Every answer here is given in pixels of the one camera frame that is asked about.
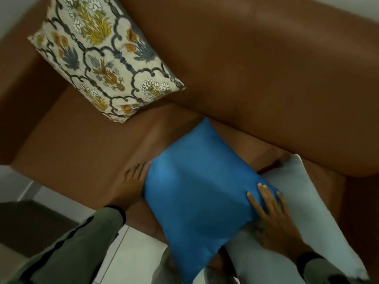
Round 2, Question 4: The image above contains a person's left hand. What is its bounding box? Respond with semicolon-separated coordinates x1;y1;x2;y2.
111;161;153;209

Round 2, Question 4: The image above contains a person's right hand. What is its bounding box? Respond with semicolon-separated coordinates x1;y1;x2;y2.
247;183;311;261

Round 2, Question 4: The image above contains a blue cushion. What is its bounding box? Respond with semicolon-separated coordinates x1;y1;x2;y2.
143;118;282;284

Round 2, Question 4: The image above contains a person's left forearm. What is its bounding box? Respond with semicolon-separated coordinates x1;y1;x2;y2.
9;205;127;284

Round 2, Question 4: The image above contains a person's right forearm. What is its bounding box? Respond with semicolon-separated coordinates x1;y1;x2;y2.
296;251;371;284

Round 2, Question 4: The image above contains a pale grey cushion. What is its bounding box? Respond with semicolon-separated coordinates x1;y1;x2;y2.
152;154;371;284

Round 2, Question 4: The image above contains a brown leather sofa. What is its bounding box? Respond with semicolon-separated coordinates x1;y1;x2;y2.
0;0;379;284

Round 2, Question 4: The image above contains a floral patterned cushion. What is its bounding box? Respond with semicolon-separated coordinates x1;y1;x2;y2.
28;0;186;123

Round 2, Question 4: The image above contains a dark brown rug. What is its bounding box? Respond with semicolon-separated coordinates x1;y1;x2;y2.
0;200;80;258

